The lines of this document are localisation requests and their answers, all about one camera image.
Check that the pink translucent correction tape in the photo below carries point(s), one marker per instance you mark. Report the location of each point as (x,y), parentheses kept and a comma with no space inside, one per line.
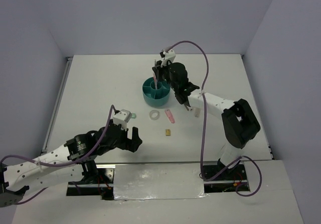
(170,116)

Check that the silver foil sheet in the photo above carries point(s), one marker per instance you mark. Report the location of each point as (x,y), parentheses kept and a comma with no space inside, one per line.
(157,181)

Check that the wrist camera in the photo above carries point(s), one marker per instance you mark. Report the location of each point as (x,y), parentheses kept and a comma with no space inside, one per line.
(167,57)
(121,118)

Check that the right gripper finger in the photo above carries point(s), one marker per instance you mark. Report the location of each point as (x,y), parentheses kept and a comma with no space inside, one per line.
(155,70)
(159,64)

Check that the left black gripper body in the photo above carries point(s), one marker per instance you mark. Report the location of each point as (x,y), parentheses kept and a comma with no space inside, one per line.
(120,143)

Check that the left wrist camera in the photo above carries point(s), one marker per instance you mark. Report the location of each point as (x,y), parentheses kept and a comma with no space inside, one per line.
(121,118)

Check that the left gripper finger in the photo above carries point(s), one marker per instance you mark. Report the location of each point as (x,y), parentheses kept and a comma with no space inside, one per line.
(134,143)
(113,126)

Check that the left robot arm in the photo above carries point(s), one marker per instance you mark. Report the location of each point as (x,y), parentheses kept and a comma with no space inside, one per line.
(71,162)

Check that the red pen clear barrel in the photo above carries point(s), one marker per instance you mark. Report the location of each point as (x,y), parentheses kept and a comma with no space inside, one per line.
(155,81)

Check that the teal round compartment organizer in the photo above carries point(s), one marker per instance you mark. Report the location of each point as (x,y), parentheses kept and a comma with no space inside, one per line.
(155,96)

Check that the clear tape roll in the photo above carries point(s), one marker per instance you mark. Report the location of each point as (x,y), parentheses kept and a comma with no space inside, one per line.
(154,115)

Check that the aluminium rail left edge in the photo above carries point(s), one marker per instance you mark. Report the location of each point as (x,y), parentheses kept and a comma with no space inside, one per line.
(57,104)

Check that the grey eraser block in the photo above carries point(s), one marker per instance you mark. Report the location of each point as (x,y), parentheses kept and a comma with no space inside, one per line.
(197,112)

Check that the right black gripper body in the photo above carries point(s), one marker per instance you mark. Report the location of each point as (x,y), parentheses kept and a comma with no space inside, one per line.
(166,76)

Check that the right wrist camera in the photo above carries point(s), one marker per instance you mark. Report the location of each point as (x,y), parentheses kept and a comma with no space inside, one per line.
(167,57)

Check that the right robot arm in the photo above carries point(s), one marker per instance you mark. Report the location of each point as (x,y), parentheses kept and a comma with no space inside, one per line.
(239,121)

